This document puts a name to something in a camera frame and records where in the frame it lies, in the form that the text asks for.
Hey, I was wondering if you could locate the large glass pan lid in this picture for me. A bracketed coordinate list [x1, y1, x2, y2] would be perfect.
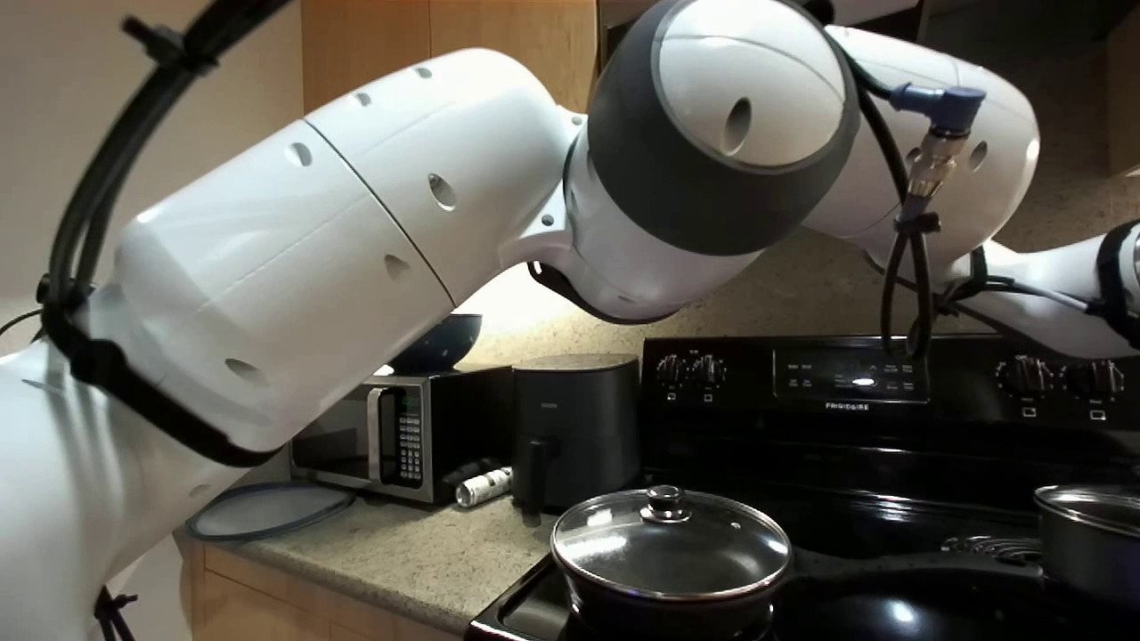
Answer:
[548, 480, 795, 604]

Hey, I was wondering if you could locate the black range hood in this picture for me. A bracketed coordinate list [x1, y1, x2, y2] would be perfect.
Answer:
[920, 0, 1140, 58]

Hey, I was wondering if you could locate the black electric stove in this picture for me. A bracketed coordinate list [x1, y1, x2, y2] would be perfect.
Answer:
[464, 331, 1140, 641]

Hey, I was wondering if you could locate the thick black cable bundle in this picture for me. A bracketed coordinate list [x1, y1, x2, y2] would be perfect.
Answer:
[31, 0, 295, 349]

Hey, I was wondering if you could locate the gray round plate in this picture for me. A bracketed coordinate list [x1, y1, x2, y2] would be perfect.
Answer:
[187, 477, 360, 543]

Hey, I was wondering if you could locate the dark round bowl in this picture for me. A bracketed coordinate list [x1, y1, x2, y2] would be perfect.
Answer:
[390, 311, 488, 377]

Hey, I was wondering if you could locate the clear salt shaker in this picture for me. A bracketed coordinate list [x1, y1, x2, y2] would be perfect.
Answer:
[454, 463, 519, 514]

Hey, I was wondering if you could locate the stainless steel microwave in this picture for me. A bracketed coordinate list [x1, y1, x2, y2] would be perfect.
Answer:
[288, 365, 517, 510]

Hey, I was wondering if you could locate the black frying pan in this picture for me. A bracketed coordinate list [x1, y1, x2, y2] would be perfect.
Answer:
[548, 541, 1056, 641]

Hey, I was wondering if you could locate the wooden upper cabinet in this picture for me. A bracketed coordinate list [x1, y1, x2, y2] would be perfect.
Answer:
[301, 0, 603, 86]
[1106, 6, 1140, 178]

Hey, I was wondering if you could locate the steel pot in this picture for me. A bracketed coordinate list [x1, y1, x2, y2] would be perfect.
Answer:
[1030, 477, 1140, 611]

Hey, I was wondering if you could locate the black air fryer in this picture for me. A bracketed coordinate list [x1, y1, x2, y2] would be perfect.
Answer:
[508, 351, 645, 517]

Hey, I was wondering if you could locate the wooden base cabinet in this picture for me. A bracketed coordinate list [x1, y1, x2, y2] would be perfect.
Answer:
[175, 535, 475, 641]

